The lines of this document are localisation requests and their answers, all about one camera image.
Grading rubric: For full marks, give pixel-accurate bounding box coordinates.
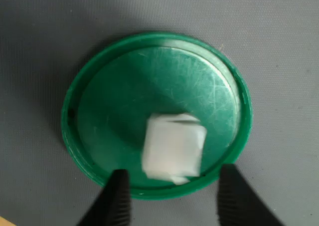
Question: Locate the dark grey mat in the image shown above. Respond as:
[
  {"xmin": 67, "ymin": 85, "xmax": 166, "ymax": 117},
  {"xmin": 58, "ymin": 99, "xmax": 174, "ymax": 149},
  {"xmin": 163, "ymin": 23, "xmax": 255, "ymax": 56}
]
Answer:
[{"xmin": 0, "ymin": 0, "xmax": 319, "ymax": 226}]

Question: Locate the round green lid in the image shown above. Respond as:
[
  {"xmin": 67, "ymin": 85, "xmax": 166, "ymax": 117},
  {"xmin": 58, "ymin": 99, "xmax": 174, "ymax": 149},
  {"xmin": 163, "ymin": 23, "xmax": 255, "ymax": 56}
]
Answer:
[{"xmin": 61, "ymin": 30, "xmax": 253, "ymax": 201}]

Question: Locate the small white plastic terminal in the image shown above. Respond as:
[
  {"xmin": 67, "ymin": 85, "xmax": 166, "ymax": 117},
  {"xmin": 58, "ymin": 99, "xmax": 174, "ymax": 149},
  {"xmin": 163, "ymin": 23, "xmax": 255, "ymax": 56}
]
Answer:
[{"xmin": 141, "ymin": 113, "xmax": 207, "ymax": 186}]

